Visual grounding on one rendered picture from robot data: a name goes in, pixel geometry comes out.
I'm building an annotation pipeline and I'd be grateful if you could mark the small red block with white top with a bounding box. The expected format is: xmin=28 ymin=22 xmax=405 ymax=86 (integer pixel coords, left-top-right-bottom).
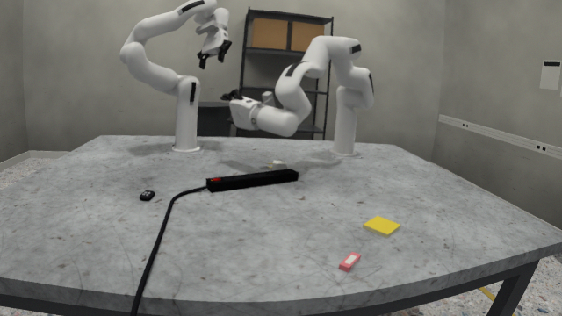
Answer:
xmin=339 ymin=252 xmax=361 ymax=272

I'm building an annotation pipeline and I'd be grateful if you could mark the white plug-in charger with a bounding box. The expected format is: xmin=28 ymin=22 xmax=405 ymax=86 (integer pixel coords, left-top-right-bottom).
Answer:
xmin=268 ymin=160 xmax=287 ymax=171

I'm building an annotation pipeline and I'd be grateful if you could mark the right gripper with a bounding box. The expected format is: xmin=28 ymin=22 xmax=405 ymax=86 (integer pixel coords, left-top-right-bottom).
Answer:
xmin=197 ymin=28 xmax=232 ymax=70

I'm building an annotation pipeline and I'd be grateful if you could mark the yellow flat block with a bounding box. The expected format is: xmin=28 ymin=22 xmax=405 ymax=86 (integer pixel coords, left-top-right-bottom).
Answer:
xmin=363 ymin=216 xmax=400 ymax=238

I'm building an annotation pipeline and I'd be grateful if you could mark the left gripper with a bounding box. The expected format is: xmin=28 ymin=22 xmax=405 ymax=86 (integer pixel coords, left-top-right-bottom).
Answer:
xmin=220 ymin=89 xmax=259 ymax=134

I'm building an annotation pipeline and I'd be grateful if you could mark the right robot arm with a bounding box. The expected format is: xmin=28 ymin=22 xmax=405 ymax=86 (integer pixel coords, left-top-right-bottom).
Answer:
xmin=119 ymin=0 xmax=230 ymax=154

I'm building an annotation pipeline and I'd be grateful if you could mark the black power strip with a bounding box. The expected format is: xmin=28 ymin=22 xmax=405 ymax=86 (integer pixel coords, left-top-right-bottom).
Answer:
xmin=206 ymin=169 xmax=299 ymax=193

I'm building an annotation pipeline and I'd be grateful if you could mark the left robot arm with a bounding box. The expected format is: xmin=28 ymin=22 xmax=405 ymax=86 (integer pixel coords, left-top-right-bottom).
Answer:
xmin=250 ymin=36 xmax=374 ymax=157

